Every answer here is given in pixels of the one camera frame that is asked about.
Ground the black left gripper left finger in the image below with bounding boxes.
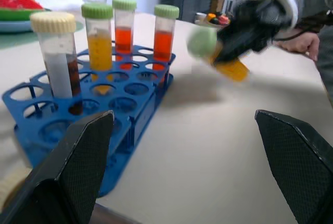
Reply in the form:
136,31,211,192
0,110,116,224

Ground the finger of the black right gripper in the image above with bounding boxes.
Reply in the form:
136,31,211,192
212,44,261,66
216,23,252,53

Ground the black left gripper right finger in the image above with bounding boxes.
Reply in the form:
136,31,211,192
254,109,333,224

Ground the green-capped yellow liquid tube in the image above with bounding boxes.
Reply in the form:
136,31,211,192
185,27,251,83
81,3,114,95

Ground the blue test tube rack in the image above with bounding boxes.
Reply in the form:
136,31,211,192
2,42,176,198

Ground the bystander's bare hand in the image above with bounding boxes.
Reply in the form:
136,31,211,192
276,32,321,62

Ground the orange and black small object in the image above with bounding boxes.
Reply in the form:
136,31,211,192
207,12,232,26

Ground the small white cup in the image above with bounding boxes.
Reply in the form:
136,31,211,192
194,12,209,24

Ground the green-capped red liquid tube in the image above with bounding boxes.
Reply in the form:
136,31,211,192
112,0,137,70
152,4,180,84

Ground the bystander's grey garment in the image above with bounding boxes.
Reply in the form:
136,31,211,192
314,22,333,101

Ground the cream-capped tube with brown content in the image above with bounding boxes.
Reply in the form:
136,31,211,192
30,11,84,115

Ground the green mat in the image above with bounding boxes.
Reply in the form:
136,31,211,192
0,7,84,51

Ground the light blue plate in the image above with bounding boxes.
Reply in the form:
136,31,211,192
0,19,40,34

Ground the toy watermelon slice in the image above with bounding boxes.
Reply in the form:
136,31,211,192
0,0,52,22

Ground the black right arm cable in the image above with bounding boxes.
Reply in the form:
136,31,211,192
273,9,333,43

